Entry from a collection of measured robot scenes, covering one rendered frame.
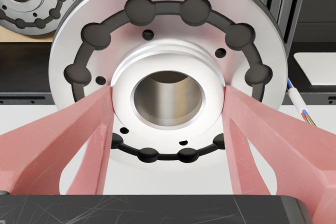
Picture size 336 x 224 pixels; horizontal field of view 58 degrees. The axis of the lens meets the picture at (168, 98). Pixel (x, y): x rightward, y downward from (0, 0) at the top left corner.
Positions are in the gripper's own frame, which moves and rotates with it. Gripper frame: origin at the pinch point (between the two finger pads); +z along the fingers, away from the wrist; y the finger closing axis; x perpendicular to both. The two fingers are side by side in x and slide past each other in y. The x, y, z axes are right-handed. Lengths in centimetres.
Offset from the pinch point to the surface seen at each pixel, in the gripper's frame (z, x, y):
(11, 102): 12.6, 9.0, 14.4
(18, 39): 22.7, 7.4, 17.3
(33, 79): 14.7, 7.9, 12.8
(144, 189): 36, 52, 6
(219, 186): 36, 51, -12
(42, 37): 22.6, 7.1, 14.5
